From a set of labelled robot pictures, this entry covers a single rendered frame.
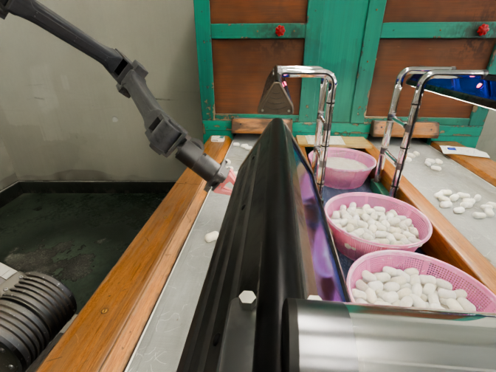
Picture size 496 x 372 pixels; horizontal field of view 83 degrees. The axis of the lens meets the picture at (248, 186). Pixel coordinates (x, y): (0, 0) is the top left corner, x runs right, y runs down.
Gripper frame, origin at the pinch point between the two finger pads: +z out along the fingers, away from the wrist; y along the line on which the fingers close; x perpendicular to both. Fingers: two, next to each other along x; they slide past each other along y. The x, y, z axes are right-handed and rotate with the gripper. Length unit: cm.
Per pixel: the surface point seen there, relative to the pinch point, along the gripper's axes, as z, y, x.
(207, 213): -2.6, 2.1, 12.4
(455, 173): 65, 38, -45
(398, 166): 35, 18, -33
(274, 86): -11.9, -3.4, -26.6
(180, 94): -50, 153, 37
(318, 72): -3.6, 17.9, -35.4
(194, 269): -1.0, -20.9, 11.3
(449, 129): 71, 74, -61
